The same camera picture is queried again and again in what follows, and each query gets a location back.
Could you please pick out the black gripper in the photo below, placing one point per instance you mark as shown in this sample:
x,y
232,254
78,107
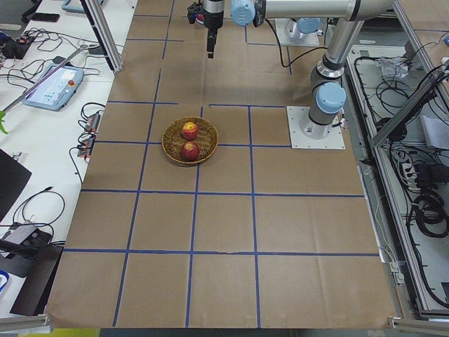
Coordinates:
x,y
214,20

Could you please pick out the red apple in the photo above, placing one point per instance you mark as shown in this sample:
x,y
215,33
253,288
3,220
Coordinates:
x,y
190,151
190,131

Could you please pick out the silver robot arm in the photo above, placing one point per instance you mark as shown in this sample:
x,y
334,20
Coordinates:
x,y
298,27
329,96

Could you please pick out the woven wicker basket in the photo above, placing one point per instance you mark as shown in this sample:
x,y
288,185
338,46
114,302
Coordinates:
x,y
207,140

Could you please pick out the orange usb hub upper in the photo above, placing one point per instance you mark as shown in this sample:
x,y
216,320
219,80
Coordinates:
x,y
92,122

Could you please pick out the orange usb hub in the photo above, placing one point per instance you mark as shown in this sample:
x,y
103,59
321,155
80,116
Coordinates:
x,y
92,122
86,147

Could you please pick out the black smartphone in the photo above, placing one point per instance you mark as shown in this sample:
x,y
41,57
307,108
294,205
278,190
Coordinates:
x,y
45,17

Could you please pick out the blue teach pendant tablet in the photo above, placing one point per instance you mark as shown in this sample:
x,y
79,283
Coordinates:
x,y
55,92

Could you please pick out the orange usb hub lower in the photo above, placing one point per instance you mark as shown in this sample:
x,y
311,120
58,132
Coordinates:
x,y
86,147

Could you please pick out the black laptop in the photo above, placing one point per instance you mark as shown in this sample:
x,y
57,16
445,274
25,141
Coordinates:
x,y
14,178

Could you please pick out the grey adapter box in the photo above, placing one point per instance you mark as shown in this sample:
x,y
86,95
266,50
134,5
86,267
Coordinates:
x,y
25,240

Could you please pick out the aluminium frame post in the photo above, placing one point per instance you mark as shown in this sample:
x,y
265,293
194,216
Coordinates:
x,y
103,34

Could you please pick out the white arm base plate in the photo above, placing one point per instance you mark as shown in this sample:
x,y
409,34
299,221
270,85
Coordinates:
x,y
305,134

